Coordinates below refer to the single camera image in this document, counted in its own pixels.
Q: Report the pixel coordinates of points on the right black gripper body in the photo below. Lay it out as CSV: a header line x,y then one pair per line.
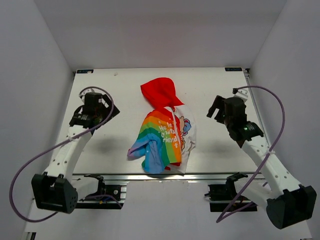
x,y
226,121

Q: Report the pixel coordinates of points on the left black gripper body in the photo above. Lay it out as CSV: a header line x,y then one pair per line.
x,y
99,113

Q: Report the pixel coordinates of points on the white red cartoon jacket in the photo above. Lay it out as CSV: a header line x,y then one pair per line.
x,y
168,133

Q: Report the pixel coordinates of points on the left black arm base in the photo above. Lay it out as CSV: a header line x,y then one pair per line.
x,y
97,194

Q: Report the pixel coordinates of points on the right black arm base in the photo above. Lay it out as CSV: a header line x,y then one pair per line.
x,y
220,195

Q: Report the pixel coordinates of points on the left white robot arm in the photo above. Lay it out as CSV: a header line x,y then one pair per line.
x,y
55,189

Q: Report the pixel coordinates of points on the right blue corner label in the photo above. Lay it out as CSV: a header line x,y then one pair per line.
x,y
233,69

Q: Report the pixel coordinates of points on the blue corner label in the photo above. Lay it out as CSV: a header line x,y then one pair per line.
x,y
84,71
233,69

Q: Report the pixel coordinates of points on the left blue corner label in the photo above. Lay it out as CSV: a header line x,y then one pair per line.
x,y
84,71

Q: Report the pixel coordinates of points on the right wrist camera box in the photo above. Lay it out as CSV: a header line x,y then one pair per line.
x,y
242,94

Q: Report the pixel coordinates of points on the aluminium right side rail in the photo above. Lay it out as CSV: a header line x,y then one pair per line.
x,y
253,94

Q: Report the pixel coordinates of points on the aluminium rail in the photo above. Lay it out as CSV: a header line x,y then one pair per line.
x,y
124,179
253,94

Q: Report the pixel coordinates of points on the aluminium front rail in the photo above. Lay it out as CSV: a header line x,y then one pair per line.
x,y
124,179

